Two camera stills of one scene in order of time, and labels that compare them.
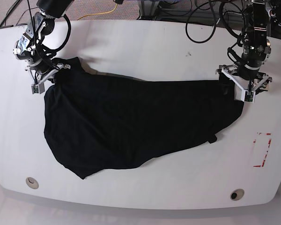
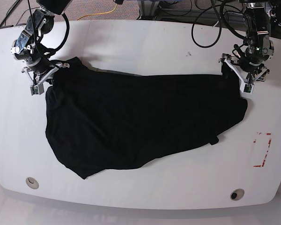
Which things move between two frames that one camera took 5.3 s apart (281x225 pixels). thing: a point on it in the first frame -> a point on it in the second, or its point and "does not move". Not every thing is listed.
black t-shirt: (94, 123) does not move
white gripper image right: (245, 91) -> (248, 80)
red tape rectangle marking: (267, 151) does not move
